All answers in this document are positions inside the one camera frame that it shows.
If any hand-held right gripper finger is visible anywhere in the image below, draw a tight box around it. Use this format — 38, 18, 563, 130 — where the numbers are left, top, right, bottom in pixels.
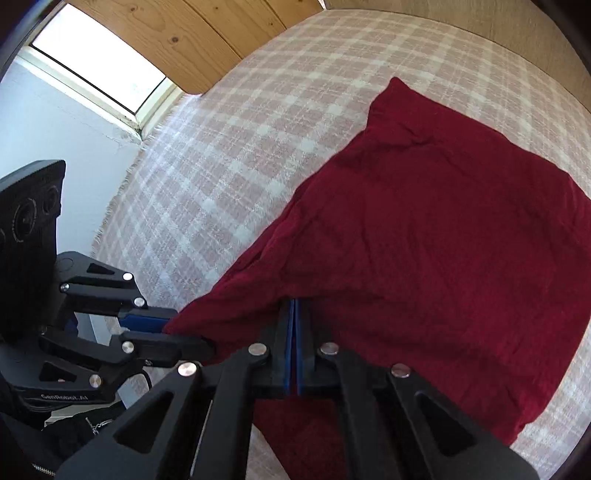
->
294, 299, 539, 480
55, 299, 294, 480

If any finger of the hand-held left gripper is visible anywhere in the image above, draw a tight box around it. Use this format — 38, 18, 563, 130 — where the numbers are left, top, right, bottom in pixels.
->
37, 325, 216, 398
55, 251, 180, 334

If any dark red garment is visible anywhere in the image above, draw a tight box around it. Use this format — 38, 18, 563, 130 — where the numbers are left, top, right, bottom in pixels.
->
164, 76, 591, 480

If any black zippered jacket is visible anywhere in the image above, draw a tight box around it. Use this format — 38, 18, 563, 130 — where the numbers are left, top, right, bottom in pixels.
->
0, 401, 144, 480

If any pink plaid blanket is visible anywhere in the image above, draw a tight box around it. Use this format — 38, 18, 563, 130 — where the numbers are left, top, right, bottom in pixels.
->
92, 7, 591, 480

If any pine plank board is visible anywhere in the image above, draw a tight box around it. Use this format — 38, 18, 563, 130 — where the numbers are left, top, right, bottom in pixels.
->
69, 0, 326, 95

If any large light wooden board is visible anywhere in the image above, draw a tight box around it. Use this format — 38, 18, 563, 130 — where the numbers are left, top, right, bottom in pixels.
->
323, 0, 587, 112

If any white window frame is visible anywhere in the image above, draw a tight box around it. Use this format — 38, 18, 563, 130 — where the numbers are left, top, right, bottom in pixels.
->
14, 2, 185, 139

